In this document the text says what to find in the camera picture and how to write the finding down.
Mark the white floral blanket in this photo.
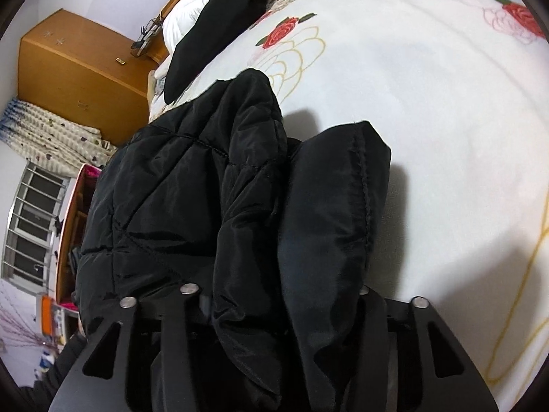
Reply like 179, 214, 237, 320
148, 0, 549, 412

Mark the black pillow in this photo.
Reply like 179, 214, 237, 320
164, 0, 269, 104

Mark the wooden shelf with pink trim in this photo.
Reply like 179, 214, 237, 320
55, 163, 104, 310

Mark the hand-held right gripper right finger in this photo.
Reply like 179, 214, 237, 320
339, 285, 501, 412

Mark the black wire rack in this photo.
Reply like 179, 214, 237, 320
131, 15, 164, 58

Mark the black padded jacket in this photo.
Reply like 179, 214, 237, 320
71, 68, 392, 412

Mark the patterned curtain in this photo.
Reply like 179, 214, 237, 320
0, 98, 118, 176

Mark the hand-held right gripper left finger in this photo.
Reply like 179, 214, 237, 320
48, 283, 215, 412

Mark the wooden wardrobe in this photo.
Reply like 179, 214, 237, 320
17, 9, 157, 144

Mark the barred window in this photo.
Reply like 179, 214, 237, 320
2, 163, 71, 286

